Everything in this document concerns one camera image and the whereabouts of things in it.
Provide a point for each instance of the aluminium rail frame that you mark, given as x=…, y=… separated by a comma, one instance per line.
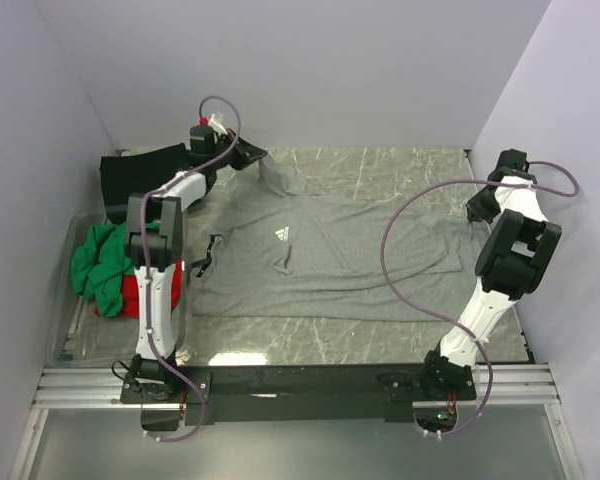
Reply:
x=98, y=388

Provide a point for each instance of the folded black t-shirt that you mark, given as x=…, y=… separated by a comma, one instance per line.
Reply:
x=123, y=176

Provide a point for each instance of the clear plastic bin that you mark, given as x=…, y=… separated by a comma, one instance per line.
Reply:
x=95, y=318

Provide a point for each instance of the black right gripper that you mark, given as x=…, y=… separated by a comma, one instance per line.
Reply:
x=476, y=212

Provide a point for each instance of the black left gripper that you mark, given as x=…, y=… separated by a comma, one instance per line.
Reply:
x=246, y=152

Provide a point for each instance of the green t-shirt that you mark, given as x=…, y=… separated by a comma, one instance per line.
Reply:
x=98, y=267

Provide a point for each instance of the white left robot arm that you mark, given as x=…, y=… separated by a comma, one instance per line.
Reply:
x=154, y=241

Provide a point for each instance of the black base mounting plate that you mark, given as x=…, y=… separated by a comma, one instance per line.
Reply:
x=217, y=394

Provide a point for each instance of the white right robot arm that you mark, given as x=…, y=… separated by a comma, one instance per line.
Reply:
x=511, y=264

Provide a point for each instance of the grey t-shirt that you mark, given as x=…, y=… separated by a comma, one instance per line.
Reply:
x=282, y=249

